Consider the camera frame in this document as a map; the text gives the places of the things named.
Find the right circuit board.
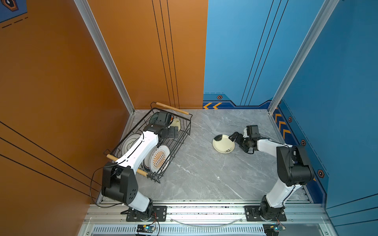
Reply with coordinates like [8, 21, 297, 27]
[263, 225, 286, 236]

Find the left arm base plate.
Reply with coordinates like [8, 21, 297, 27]
[126, 206, 167, 222]

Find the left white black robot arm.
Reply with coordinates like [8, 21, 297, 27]
[100, 111, 178, 221]

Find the circuit board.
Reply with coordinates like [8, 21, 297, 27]
[263, 225, 286, 236]
[136, 225, 157, 236]

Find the aluminium mounting rail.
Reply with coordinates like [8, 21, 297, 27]
[79, 200, 337, 236]

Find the left circuit board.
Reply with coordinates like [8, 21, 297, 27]
[136, 225, 157, 236]

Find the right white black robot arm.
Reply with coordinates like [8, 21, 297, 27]
[229, 125, 315, 221]

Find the grey green plate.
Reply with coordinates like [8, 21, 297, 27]
[149, 113, 159, 124]

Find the cream plate with black flowers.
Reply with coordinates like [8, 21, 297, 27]
[212, 134, 235, 154]

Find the white patterned plate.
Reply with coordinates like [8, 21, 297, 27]
[150, 145, 170, 173]
[142, 149, 155, 172]
[120, 133, 141, 157]

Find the black wire dish rack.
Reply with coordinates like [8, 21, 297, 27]
[107, 102, 193, 183]

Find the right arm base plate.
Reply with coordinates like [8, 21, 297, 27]
[244, 205, 287, 222]

